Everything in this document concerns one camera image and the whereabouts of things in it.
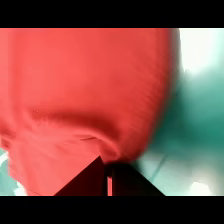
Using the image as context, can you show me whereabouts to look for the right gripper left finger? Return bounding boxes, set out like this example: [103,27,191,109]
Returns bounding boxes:
[53,155,106,197]

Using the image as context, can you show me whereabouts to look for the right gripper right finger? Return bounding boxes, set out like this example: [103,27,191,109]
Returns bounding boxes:
[107,161,166,197]

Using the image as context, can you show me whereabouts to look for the red T-shirt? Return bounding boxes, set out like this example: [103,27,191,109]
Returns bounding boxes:
[0,27,183,197]

